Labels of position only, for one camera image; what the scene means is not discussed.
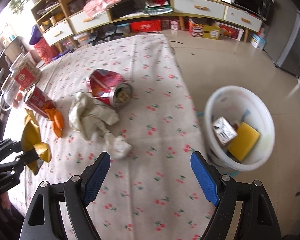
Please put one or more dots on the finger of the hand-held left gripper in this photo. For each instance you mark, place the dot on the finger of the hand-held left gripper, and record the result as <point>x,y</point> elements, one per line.
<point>5,148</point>
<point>27,158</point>

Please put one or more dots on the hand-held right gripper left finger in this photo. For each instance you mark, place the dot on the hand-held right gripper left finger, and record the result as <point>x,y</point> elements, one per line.
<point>97,177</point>

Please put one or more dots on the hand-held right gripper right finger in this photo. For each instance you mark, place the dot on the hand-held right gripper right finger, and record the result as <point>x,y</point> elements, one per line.
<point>205,180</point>

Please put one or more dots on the yellow wrapper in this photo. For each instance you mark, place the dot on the yellow wrapper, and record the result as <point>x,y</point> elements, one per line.
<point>31,135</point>

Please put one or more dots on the light blue drink carton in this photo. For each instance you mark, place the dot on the light blue drink carton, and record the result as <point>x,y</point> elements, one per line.
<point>223,130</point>

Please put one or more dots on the yellow sponge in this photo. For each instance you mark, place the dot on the yellow sponge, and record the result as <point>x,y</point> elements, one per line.
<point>243,140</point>

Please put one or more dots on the white plastic bucket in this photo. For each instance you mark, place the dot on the white plastic bucket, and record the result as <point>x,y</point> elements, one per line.
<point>230,100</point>

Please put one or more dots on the crumpled white tissue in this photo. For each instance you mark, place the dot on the crumpled white tissue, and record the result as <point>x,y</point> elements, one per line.
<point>118,147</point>

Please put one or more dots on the small orange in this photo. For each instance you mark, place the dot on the small orange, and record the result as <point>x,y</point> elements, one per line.
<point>15,104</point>
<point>19,95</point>

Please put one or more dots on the orange peel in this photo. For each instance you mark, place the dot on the orange peel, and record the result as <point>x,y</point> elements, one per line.
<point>57,121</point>

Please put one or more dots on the glass pitcher with wooden lid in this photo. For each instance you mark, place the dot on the glass pitcher with wooden lid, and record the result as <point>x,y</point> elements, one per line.
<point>7,97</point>

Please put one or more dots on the red drink can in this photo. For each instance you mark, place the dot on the red drink can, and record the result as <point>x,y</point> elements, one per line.
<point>37,100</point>

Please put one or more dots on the crumpled beige paper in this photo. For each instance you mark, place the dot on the crumpled beige paper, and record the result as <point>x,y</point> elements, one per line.
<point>90,115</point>

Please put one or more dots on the cherry print tablecloth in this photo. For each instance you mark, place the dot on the cherry print tablecloth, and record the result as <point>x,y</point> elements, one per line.
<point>152,130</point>

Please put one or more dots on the glass jar with red label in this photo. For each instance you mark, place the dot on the glass jar with red label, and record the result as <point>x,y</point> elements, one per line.
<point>27,75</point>

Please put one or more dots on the crushed red can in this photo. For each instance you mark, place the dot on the crushed red can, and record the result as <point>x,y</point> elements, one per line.
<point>105,85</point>

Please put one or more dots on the red bag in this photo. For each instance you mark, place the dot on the red bag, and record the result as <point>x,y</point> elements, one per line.
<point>46,51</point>

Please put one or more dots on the wooden shelf unit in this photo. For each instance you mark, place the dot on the wooden shelf unit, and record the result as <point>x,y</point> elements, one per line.
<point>57,32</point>

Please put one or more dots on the black dumbbells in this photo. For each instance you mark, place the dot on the black dumbbells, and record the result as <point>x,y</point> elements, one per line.
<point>100,36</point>

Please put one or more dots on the blue and white box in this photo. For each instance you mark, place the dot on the blue and white box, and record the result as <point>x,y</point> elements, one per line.
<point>257,41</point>

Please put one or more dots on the red gift box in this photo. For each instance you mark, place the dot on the red gift box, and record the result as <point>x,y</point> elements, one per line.
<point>231,32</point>

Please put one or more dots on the colourful cardboard box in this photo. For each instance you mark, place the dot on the colourful cardboard box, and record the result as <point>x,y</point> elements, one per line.
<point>202,30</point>

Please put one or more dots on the grey refrigerator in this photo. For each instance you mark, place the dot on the grey refrigerator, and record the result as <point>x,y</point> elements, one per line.
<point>290,50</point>

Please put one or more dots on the red flat box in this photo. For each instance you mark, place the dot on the red flat box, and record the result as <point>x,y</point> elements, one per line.
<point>145,25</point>

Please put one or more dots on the wooden tv cabinet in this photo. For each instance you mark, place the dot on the wooden tv cabinet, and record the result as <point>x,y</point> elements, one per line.
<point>200,7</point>

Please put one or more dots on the pink cloth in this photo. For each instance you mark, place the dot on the pink cloth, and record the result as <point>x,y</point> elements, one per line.
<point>102,2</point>

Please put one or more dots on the green cloth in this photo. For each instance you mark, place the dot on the green cloth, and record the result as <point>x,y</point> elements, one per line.
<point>157,8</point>

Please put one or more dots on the black microwave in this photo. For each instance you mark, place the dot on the black microwave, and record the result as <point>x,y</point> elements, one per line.
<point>252,2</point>

